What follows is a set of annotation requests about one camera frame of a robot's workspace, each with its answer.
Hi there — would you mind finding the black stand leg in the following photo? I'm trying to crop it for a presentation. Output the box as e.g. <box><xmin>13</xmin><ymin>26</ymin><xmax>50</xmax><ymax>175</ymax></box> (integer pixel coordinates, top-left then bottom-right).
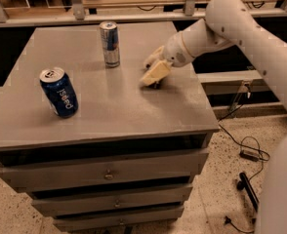
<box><xmin>236</xmin><ymin>172</ymin><xmax>259</xmax><ymax>211</ymax></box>

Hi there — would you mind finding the top grey drawer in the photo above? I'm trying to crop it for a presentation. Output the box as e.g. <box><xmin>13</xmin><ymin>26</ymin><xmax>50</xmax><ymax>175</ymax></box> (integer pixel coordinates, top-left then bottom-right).
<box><xmin>0</xmin><ymin>148</ymin><xmax>208</xmax><ymax>192</ymax></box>

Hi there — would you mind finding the bottom grey drawer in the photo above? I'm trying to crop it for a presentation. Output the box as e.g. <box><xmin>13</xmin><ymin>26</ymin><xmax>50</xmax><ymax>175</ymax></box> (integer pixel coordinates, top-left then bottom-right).
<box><xmin>54</xmin><ymin>205</ymin><xmax>184</xmax><ymax>232</ymax></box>

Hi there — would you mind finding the silver red bull can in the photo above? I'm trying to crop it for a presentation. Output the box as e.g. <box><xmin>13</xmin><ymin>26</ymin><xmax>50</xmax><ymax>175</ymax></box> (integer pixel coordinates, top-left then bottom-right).
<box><xmin>100</xmin><ymin>21</ymin><xmax>120</xmax><ymax>67</ymax></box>

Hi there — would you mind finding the grey drawer cabinet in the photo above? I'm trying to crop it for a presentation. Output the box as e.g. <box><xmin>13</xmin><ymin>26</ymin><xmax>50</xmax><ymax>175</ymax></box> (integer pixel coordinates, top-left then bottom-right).
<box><xmin>0</xmin><ymin>22</ymin><xmax>218</xmax><ymax>220</ymax></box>

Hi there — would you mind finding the black power adapter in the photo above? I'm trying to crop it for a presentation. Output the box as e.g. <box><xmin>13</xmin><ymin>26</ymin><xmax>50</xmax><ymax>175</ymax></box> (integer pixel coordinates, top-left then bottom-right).
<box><xmin>239</xmin><ymin>150</ymin><xmax>259</xmax><ymax>162</ymax></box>

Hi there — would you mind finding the middle grey drawer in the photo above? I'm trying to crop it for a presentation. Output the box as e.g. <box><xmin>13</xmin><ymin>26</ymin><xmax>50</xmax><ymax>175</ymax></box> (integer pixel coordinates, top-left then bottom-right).
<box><xmin>32</xmin><ymin>183</ymin><xmax>192</xmax><ymax>216</ymax></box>

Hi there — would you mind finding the grey metal railing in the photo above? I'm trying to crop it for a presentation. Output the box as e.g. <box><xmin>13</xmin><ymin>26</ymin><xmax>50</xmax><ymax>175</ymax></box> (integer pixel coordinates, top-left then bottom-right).
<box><xmin>0</xmin><ymin>0</ymin><xmax>287</xmax><ymax>27</ymax></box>

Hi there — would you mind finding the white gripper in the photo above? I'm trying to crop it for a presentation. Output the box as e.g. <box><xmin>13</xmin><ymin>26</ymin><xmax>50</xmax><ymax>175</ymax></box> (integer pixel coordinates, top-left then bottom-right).
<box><xmin>141</xmin><ymin>31</ymin><xmax>194</xmax><ymax>86</ymax></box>

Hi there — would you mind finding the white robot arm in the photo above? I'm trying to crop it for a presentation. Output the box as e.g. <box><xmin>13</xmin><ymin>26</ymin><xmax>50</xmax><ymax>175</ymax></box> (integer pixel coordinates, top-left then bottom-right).
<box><xmin>141</xmin><ymin>0</ymin><xmax>287</xmax><ymax>234</ymax></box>

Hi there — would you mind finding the blue pepsi can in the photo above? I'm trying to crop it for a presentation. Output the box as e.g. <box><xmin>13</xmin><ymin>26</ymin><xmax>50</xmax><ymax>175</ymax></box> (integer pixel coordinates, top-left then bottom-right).
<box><xmin>39</xmin><ymin>67</ymin><xmax>78</xmax><ymax>118</ymax></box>

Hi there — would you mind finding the black floor cable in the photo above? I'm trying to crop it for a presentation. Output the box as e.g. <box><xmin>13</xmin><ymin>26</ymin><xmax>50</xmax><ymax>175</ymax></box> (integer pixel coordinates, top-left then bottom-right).
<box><xmin>217</xmin><ymin>102</ymin><xmax>270</xmax><ymax>234</ymax></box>

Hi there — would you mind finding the grey drawer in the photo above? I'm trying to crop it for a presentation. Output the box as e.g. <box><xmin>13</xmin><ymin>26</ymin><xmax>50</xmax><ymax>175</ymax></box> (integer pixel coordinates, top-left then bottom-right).
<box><xmin>0</xmin><ymin>148</ymin><xmax>208</xmax><ymax>192</ymax></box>
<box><xmin>54</xmin><ymin>205</ymin><xmax>184</xmax><ymax>232</ymax></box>
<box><xmin>32</xmin><ymin>183</ymin><xmax>192</xmax><ymax>216</ymax></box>

